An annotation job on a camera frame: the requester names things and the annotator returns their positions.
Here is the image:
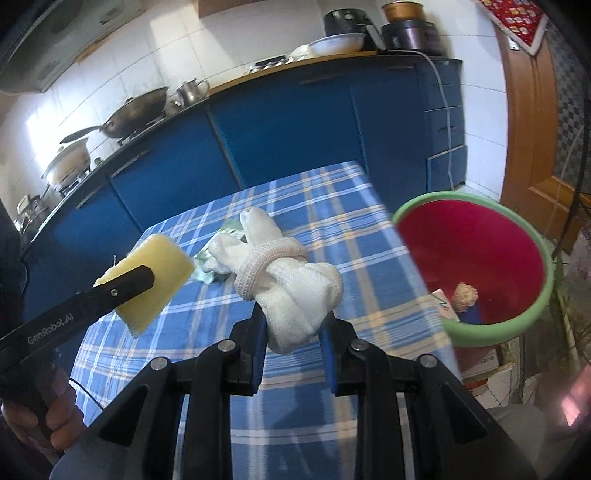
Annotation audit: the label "steel pot on stove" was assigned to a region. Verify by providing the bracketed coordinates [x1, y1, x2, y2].
[41, 137, 92, 190]

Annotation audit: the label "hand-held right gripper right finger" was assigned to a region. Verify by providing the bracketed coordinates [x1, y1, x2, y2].
[321, 314, 539, 480]

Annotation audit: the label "cardboard box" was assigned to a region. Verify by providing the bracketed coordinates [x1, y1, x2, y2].
[459, 344, 515, 384]

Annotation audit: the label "red patterned hanging cloth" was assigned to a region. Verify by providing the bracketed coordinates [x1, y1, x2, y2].
[478, 0, 550, 57]

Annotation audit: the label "steel kettle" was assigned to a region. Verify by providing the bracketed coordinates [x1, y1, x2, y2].
[168, 78, 211, 108]

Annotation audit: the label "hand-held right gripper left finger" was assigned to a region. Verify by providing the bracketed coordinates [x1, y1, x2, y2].
[85, 307, 269, 480]

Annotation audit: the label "red bin with green rim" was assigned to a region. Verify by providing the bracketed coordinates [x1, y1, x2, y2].
[392, 191, 555, 348]

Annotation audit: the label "dark rice cooker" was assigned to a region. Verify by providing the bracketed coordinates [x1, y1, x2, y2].
[381, 21, 441, 52]

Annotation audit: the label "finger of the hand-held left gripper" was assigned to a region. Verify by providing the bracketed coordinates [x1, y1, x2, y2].
[69, 264, 155, 324]

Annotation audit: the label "small steel pot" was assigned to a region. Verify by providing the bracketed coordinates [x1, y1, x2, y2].
[16, 194, 49, 232]

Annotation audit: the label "wooden door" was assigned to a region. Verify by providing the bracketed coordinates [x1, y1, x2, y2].
[496, 23, 591, 241]

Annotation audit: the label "person's left hand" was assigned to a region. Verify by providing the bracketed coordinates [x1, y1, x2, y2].
[2, 369, 88, 455]

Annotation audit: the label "dark metal wok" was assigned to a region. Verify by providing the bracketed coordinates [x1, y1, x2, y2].
[59, 86, 170, 145]

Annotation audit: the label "pale green wrapper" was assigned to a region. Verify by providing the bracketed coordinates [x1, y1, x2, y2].
[191, 217, 247, 283]

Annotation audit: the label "white bowl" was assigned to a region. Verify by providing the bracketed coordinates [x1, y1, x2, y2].
[308, 33, 365, 54]

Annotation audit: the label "yellow sponge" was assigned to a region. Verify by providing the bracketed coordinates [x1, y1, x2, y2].
[93, 233, 195, 337]

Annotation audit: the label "brown pot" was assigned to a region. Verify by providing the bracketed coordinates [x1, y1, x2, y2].
[381, 1, 424, 23]

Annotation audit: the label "crumpled white tissue ball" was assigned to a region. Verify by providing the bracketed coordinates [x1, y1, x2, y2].
[455, 283, 478, 310]

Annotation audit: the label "range hood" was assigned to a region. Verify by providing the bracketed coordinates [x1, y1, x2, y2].
[0, 0, 139, 93]

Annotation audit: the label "white power cable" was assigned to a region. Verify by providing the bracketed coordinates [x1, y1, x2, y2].
[418, 50, 455, 190]

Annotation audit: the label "blue plaid tablecloth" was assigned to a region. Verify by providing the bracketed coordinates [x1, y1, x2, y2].
[69, 160, 462, 480]

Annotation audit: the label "upper wall cabinet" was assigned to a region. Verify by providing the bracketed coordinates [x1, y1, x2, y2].
[198, 0, 259, 19]

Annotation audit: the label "blue kitchen cabinets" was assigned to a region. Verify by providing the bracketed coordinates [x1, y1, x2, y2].
[18, 51, 467, 324]

